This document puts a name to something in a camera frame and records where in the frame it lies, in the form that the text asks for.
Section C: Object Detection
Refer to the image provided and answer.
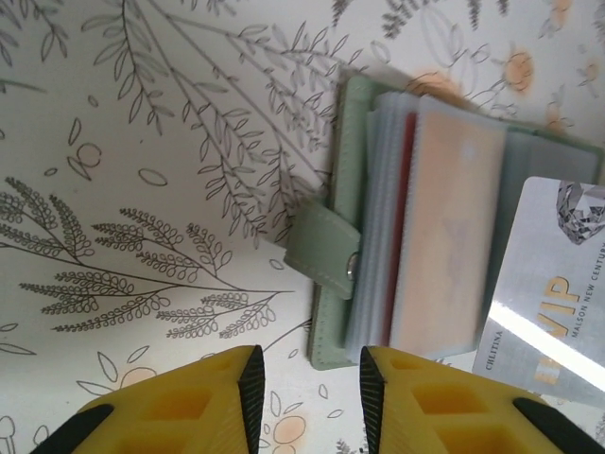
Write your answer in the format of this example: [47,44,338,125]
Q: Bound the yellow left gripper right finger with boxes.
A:
[359,344,605,454]

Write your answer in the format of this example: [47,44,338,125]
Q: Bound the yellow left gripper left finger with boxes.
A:
[27,343,265,454]

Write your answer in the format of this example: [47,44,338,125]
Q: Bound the silver VIP card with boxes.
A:
[471,175,605,408]

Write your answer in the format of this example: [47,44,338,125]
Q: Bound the plain orange card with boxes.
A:
[389,96,510,354]

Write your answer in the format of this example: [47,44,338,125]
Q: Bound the dark red card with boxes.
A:
[385,111,420,346]

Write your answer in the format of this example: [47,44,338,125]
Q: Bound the green leather card holder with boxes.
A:
[283,75,605,373]

